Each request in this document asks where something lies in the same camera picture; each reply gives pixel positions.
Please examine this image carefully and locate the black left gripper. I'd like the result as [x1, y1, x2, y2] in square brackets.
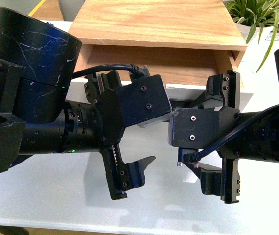
[84, 70, 156, 200]

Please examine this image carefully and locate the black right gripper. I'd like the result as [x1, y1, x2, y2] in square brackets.
[186, 70, 240, 204]

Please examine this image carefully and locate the white front wooden drawer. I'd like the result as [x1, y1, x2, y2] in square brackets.
[66, 45, 255, 118]

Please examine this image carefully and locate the wooden drawer cabinet box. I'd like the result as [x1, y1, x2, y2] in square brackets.
[68, 0, 248, 71]

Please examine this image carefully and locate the white plant pot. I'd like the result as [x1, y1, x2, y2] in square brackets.
[236, 24, 274, 61]

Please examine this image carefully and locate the green spider plant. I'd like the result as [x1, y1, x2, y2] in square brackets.
[223, 0, 279, 72]

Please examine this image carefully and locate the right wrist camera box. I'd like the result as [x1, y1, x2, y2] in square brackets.
[168, 108, 220, 149]

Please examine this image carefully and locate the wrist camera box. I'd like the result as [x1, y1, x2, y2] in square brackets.
[117, 74, 172, 128]
[168, 108, 220, 149]

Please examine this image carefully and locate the black right camera cable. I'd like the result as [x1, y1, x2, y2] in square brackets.
[177, 104, 279, 168]

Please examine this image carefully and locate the black camera cable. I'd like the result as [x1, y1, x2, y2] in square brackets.
[72, 63, 151, 80]
[177, 104, 279, 168]

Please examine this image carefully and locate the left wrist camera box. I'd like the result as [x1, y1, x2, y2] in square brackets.
[117, 74, 172, 128]

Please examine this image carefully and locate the black left camera cable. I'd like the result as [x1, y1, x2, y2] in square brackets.
[72, 63, 151, 80]

